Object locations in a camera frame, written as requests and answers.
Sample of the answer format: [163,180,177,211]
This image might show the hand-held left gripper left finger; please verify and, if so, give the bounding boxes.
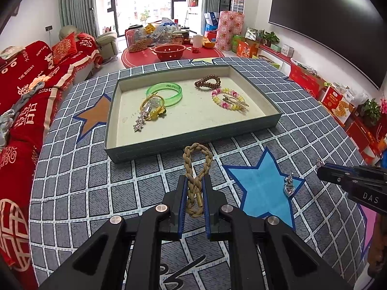
[39,174,189,290]

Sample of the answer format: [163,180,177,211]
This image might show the silver star hair clip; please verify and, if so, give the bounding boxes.
[133,102,152,132]

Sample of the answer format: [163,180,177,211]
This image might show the orange and white snack box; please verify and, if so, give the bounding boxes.
[320,85,356,118]

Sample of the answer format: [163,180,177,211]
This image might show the brown spiral hair tie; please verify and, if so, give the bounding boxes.
[194,74,221,91]

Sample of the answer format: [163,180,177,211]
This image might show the grey-green shallow tray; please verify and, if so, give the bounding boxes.
[104,64,283,164]

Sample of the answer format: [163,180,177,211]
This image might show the grey braided cloth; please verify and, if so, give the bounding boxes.
[0,81,51,149]

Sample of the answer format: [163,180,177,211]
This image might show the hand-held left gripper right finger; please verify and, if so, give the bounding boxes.
[202,175,353,290]

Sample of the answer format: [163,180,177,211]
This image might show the round red table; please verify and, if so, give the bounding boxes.
[121,43,226,69]

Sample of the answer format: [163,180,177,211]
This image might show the brown braided hair tie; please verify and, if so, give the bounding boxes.
[182,143,213,218]

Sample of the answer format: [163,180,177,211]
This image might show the red low cabinet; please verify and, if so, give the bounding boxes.
[260,45,387,166]

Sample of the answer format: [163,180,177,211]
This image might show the small potted plant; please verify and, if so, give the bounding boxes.
[260,30,280,48]

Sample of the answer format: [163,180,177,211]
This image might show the green translucent bangle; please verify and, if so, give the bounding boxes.
[146,82,184,107]

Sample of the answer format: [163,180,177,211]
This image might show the pastel bead bracelet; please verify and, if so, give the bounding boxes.
[211,87,246,109]

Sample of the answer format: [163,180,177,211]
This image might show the red plastic bowl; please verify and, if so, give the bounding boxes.
[153,44,187,61]

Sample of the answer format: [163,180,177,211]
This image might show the gold duckbill hair clip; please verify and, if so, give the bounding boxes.
[222,95,250,108]

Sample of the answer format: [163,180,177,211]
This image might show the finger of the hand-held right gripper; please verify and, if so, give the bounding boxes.
[317,162,387,188]

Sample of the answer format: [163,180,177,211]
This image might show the large black television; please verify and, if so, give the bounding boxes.
[268,0,387,91]

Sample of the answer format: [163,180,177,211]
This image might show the yellow hair tie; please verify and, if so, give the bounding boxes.
[139,94,168,122]

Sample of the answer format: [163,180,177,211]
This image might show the grey-green chair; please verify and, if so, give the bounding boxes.
[59,25,78,40]

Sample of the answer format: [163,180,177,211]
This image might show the potted plant with pink flowers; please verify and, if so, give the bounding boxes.
[356,98,387,126]

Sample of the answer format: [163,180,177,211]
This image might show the red patterned cushion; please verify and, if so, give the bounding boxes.
[52,31,76,58]

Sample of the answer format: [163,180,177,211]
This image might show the sofa with red cover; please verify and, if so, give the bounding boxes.
[0,36,102,288]

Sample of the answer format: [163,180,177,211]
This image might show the clear jar of snacks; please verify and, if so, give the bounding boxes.
[125,25,149,53]

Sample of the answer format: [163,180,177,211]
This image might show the silver rhinestone hair clip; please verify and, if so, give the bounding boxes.
[283,171,296,198]

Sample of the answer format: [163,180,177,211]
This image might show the floral wrapped box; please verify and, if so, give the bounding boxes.
[216,10,245,52]

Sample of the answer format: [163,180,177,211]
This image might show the beige armchair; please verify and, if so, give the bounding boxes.
[96,31,119,58]

